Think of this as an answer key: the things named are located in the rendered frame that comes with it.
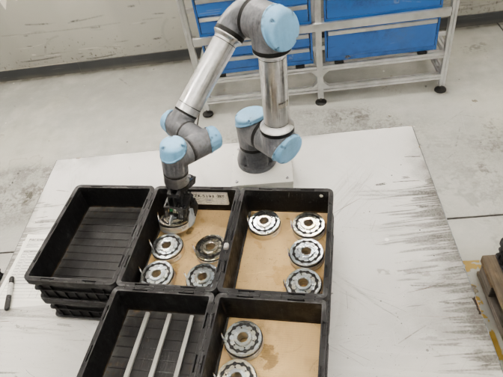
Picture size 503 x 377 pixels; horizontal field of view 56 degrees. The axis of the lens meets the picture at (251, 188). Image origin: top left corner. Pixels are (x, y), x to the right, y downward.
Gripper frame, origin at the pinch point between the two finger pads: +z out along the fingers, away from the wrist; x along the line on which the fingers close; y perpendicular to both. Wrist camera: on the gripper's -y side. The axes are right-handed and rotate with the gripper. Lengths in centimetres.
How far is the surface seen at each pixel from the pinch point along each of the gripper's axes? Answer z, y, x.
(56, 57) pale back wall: 95, -242, -186
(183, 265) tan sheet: 2.9, 16.0, 3.5
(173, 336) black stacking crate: 3.0, 39.6, 6.8
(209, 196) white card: -5.2, -7.5, 7.0
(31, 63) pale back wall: 102, -239, -209
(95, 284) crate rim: -3.4, 30.7, -17.9
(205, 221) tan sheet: 2.0, -2.3, 6.6
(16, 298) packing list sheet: 25, 24, -56
